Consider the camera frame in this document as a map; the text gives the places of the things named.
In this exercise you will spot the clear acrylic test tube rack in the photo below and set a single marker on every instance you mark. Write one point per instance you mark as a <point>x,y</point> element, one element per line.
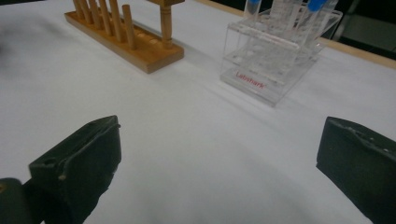
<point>264,71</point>

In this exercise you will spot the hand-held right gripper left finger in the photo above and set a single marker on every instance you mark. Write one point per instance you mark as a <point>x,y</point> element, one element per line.
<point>84,161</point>

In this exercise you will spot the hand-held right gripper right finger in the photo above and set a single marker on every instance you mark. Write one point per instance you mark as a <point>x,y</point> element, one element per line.
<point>358,165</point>

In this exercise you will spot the blue capped test tube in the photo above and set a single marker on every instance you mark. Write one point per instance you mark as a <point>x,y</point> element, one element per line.
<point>252,6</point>
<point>316,9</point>

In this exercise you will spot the wooden test tube rack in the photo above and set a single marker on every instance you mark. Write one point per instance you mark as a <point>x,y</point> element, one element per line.
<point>146,54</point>

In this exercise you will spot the white table mat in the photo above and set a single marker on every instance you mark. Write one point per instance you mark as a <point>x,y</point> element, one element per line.
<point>193,140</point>

